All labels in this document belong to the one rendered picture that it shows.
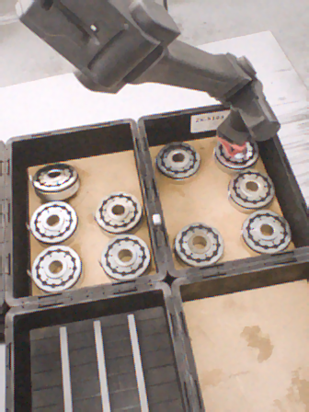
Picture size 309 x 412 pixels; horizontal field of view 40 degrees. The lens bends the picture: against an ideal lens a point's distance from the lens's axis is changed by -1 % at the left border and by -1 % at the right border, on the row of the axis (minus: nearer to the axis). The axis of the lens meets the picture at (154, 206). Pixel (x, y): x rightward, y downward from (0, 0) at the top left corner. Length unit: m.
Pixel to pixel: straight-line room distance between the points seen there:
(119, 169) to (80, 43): 0.61
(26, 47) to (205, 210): 2.02
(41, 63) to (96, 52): 2.19
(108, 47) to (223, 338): 0.60
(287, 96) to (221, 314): 0.77
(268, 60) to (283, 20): 1.38
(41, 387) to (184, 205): 0.47
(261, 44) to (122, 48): 1.13
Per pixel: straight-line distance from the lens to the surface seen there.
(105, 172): 1.04
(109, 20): 0.45
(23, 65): 2.67
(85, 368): 0.87
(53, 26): 0.46
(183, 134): 1.06
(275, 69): 1.48
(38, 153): 1.05
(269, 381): 0.87
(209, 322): 0.88
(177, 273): 0.80
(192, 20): 2.83
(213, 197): 0.99
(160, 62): 0.52
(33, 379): 0.89
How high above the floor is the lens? 1.67
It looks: 60 degrees down
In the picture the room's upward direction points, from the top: 4 degrees counter-clockwise
